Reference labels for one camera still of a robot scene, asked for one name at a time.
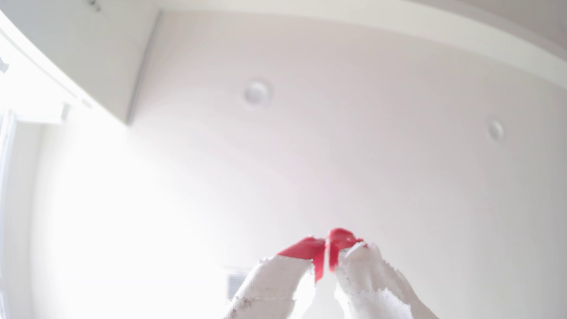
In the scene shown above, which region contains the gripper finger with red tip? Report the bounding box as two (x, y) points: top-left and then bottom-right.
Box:
(224, 236), (327, 319)
(328, 228), (440, 319)

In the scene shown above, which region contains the round recessed ceiling light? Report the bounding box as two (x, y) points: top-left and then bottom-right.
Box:
(486, 119), (506, 142)
(243, 79), (273, 107)

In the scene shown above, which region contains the white wall air vent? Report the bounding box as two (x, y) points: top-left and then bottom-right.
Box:
(226, 271), (249, 302)

